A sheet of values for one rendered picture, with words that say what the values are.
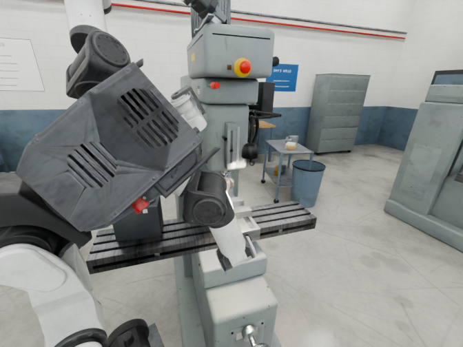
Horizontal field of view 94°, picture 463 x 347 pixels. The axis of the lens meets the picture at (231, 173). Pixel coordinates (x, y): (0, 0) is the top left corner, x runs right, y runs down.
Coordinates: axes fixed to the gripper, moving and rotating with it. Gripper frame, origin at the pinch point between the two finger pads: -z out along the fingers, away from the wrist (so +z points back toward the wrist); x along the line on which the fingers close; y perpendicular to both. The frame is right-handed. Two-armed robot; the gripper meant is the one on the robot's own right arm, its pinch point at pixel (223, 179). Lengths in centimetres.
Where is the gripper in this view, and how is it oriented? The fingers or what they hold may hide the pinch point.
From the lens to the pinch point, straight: 115.8
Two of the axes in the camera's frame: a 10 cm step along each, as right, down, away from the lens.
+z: -1.2, 3.7, -9.2
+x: -9.9, -0.7, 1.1
